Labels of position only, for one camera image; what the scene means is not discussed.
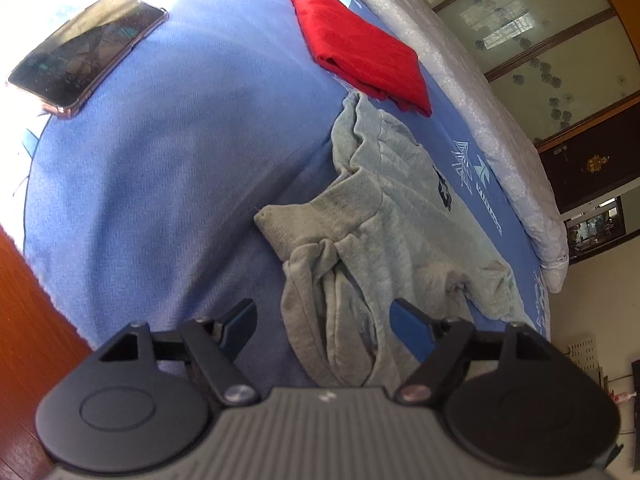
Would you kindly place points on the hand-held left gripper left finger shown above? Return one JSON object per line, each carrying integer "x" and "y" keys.
{"x": 239, "y": 324}

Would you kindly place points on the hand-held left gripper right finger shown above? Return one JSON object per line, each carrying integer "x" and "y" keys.
{"x": 411, "y": 332}

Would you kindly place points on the grey pants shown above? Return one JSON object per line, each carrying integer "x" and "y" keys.
{"x": 400, "y": 220}

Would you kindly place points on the blue printed bed sheet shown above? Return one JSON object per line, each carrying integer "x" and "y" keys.
{"x": 175, "y": 185}

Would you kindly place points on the white perforated rack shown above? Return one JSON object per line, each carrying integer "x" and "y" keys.
{"x": 587, "y": 360}

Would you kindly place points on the dark wooden cabinet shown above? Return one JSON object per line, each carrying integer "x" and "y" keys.
{"x": 595, "y": 170}

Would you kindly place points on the white patterned quilt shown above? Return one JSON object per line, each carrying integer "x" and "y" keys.
{"x": 450, "y": 70}

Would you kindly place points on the red folded garment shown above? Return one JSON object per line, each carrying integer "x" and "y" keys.
{"x": 360, "y": 50}

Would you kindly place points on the smartphone in clear case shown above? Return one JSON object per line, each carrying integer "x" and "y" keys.
{"x": 85, "y": 50}

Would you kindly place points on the wooden wardrobe with glass doors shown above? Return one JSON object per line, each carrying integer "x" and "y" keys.
{"x": 525, "y": 20}

